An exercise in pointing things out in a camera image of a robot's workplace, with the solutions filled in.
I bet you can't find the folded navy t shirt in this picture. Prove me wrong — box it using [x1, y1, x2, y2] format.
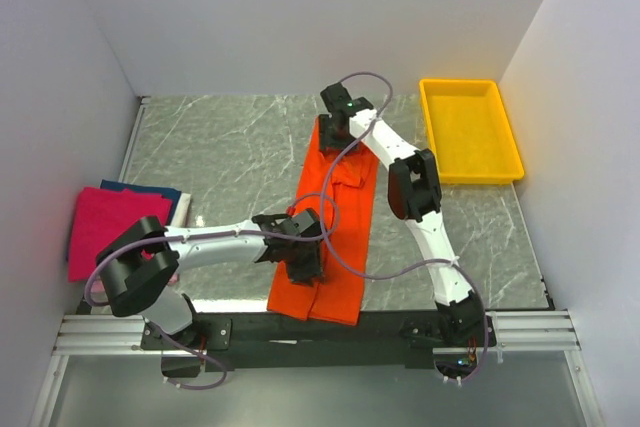
[100, 180, 182, 221]

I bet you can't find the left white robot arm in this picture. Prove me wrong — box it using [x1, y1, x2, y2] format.
[91, 208, 323, 349]

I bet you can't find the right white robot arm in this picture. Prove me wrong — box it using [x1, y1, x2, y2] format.
[319, 83, 488, 346]

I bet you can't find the folded magenta t shirt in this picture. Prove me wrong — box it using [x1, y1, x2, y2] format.
[68, 187, 172, 282]

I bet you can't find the yellow plastic tray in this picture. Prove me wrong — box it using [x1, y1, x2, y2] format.
[419, 78, 525, 185]

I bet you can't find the orange t shirt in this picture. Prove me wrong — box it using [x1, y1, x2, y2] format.
[267, 125, 379, 326]

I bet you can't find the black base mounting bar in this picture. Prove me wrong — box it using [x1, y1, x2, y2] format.
[140, 310, 501, 374]

